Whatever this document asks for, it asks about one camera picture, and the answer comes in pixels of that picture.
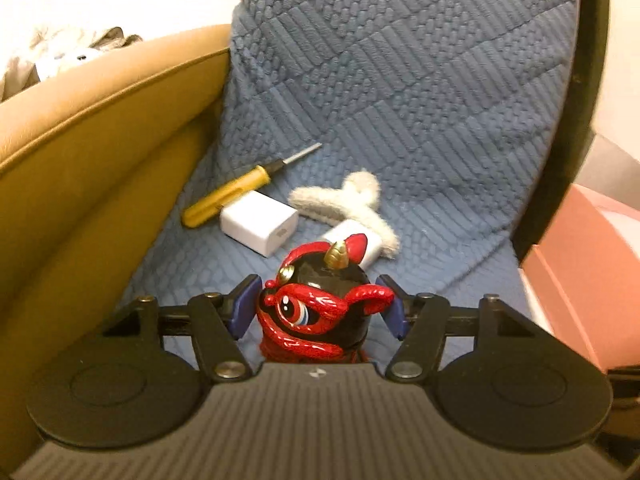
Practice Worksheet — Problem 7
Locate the white charger cube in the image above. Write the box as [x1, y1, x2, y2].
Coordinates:
[219, 191, 298, 257]
[319, 219, 384, 271]

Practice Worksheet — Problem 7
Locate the red black lion figurine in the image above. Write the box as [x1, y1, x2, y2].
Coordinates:
[256, 233, 394, 364]

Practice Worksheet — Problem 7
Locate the white fuzzy fabric piece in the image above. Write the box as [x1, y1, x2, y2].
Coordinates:
[288, 170, 400, 259]

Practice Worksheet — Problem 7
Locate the yellow handled screwdriver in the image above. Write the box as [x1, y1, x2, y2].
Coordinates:
[181, 142, 322, 229]

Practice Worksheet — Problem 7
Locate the pink cardboard box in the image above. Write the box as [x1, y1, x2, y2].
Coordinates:
[522, 184, 639, 370]

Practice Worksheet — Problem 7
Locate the tan leather sofa armrest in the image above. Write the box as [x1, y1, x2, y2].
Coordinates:
[1, 25, 231, 472]

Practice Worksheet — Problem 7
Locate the blue textured sofa cover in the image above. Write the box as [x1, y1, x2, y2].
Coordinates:
[119, 0, 582, 361]

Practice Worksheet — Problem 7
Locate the beige black folding chair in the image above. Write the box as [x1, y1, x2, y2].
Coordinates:
[511, 0, 611, 261]

